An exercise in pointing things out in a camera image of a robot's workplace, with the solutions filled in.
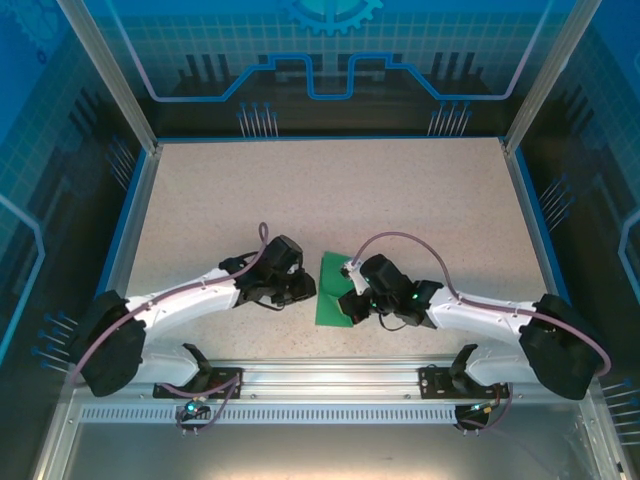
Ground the aluminium table side rail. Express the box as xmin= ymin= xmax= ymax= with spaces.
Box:
xmin=107 ymin=144 xmax=164 ymax=301

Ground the blue grid print enclosure panel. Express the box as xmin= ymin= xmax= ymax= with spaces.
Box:
xmin=0 ymin=0 xmax=151 ymax=480
xmin=519 ymin=0 xmax=640 ymax=480

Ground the blue gear print enclosure panel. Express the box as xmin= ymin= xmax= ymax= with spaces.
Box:
xmin=82 ymin=0 xmax=561 ymax=140

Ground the slotted aluminium cable duct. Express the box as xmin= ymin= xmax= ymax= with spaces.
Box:
xmin=79 ymin=405 xmax=501 ymax=426

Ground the aluminium frame post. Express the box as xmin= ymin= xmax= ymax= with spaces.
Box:
xmin=55 ymin=0 xmax=164 ymax=156
xmin=501 ymin=0 xmax=604 ymax=157

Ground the sheet metal shelf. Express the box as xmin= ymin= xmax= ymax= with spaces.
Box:
xmin=34 ymin=389 xmax=631 ymax=480

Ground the small circuit board green LED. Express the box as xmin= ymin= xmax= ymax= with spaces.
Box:
xmin=457 ymin=399 xmax=503 ymax=419
xmin=175 ymin=394 xmax=210 ymax=422

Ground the long aluminium mounting rail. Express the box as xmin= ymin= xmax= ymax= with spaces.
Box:
xmin=67 ymin=357 xmax=599 ymax=401

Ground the blue table side strip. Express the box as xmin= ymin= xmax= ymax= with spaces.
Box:
xmin=94 ymin=147 xmax=151 ymax=301
xmin=514 ymin=149 xmax=566 ymax=301

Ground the green paper sheet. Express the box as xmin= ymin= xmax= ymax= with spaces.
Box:
xmin=314 ymin=249 xmax=362 ymax=329

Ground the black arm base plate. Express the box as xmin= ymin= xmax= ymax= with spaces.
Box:
xmin=152 ymin=366 xmax=246 ymax=401
xmin=418 ymin=366 xmax=511 ymax=401

